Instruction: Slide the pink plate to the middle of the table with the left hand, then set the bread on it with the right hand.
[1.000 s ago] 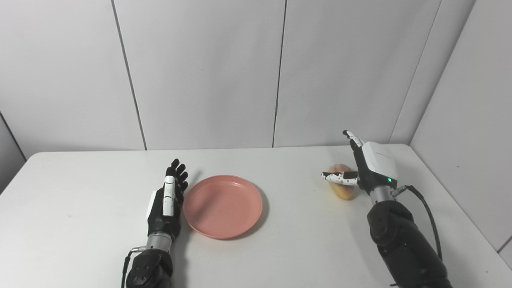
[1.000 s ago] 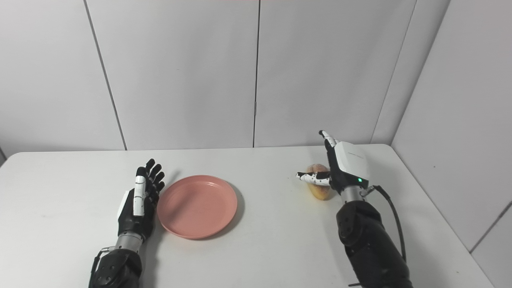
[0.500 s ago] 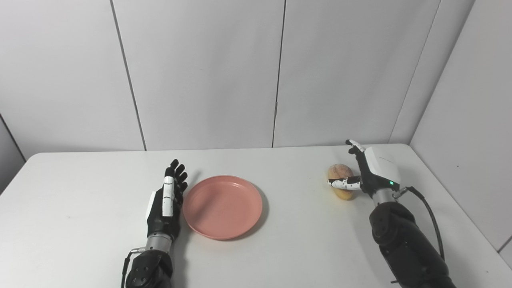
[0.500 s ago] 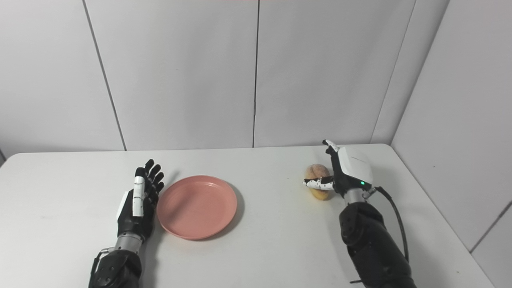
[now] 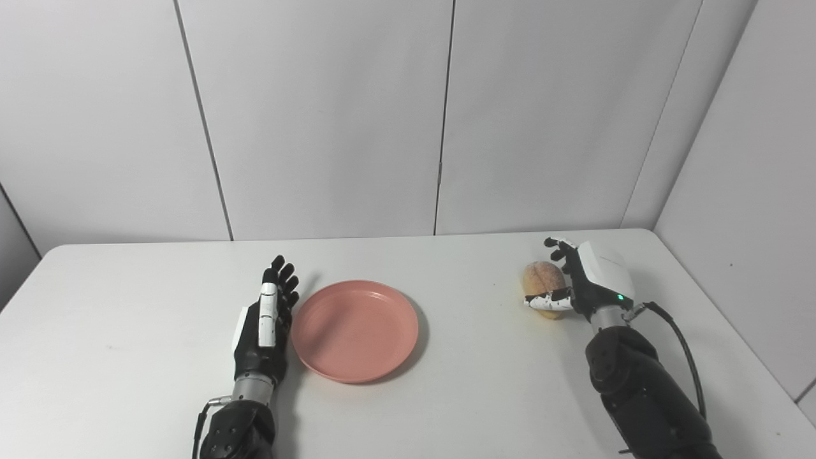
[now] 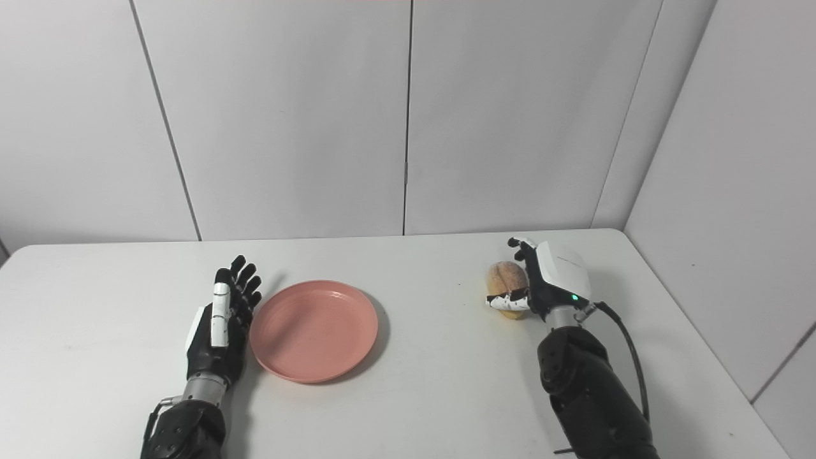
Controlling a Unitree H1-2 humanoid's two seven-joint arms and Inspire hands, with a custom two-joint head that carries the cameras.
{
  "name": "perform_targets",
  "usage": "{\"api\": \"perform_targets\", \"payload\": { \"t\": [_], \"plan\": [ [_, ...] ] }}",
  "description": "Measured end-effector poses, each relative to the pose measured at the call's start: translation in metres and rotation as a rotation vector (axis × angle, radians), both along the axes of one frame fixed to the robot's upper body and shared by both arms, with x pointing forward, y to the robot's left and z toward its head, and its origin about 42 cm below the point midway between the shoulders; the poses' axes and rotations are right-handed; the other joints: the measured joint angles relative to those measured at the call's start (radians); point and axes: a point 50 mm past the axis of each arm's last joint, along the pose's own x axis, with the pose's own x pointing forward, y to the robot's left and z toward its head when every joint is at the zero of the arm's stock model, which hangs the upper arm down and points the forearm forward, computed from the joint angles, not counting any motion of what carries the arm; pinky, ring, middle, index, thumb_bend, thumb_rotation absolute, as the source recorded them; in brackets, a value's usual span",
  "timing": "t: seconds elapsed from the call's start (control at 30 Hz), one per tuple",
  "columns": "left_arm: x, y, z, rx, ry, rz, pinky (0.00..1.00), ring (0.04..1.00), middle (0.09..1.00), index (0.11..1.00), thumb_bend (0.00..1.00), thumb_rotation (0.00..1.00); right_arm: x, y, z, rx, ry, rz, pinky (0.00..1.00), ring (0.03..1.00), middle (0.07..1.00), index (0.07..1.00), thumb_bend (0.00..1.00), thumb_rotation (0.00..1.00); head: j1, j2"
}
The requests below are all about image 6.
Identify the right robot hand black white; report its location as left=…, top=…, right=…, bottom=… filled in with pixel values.
left=486, top=237, right=593, bottom=323

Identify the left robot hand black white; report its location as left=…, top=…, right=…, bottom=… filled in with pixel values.
left=185, top=255, right=263, bottom=388

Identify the golden bread roll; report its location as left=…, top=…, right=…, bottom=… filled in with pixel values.
left=487, top=260, right=530, bottom=320

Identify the pink round plate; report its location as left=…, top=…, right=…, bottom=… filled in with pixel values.
left=249, top=280, right=379, bottom=384

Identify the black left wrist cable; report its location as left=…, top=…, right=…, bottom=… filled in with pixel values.
left=142, top=397, right=182, bottom=447

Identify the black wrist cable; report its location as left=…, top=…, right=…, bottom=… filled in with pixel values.
left=142, top=397, right=182, bottom=447
left=553, top=301, right=651, bottom=455

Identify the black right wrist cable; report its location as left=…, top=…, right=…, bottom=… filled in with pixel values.
left=553, top=301, right=651, bottom=455

